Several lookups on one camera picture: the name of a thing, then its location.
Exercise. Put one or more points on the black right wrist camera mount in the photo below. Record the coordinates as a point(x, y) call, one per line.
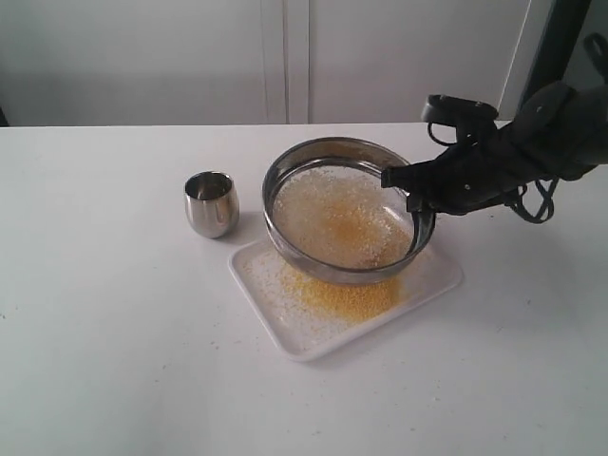
point(469, 118)

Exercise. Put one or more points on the stainless steel cup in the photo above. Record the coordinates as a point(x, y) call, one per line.
point(211, 204)

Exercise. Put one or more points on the yellow grain mixture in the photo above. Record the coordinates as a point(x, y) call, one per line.
point(290, 291)

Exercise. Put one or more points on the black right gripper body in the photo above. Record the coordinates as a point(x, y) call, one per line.
point(467, 179)

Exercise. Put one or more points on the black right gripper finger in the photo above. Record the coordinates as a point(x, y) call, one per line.
point(420, 203)
point(417, 176)

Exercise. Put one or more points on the round steel mesh sieve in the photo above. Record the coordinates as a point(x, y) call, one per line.
point(343, 155)

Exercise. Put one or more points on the white rice grains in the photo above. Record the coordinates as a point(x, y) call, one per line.
point(344, 221)

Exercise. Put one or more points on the white cabinet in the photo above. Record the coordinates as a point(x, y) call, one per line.
point(260, 62)

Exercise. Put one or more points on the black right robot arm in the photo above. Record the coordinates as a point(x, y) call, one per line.
point(558, 134)

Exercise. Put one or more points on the white rectangular tray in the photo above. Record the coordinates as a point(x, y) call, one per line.
point(431, 275)

